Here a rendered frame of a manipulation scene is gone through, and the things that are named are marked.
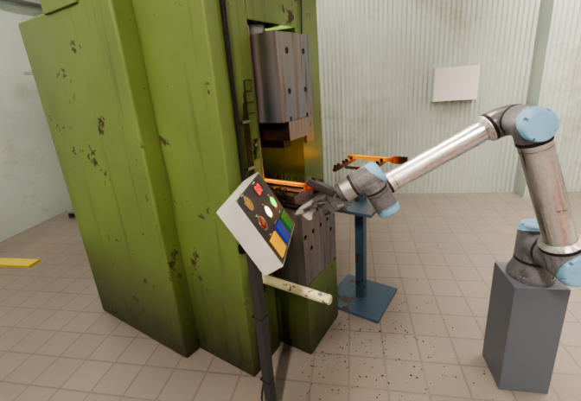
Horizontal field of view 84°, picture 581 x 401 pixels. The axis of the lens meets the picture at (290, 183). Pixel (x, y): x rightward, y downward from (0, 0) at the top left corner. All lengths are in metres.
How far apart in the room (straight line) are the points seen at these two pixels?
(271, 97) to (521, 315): 1.53
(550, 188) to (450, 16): 3.22
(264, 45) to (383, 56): 2.86
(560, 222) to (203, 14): 1.55
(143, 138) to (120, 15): 0.54
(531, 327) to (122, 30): 2.28
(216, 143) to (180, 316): 1.09
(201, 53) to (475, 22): 3.56
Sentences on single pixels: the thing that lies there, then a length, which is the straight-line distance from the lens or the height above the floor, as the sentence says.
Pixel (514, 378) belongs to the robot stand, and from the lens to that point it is 2.16.
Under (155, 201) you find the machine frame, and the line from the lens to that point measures 1.79.
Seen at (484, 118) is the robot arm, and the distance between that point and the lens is 1.49.
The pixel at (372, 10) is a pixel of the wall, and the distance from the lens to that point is 4.35.
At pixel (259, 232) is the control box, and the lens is 1.09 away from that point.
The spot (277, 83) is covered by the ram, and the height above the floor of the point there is 1.54.
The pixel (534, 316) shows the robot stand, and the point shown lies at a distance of 1.94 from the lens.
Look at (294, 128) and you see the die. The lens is 1.63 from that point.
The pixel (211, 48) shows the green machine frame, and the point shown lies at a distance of 1.43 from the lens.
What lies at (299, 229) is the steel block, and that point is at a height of 0.82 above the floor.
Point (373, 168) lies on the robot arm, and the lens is 1.22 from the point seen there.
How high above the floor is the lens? 1.56
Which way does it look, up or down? 18 degrees down
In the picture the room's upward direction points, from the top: 4 degrees counter-clockwise
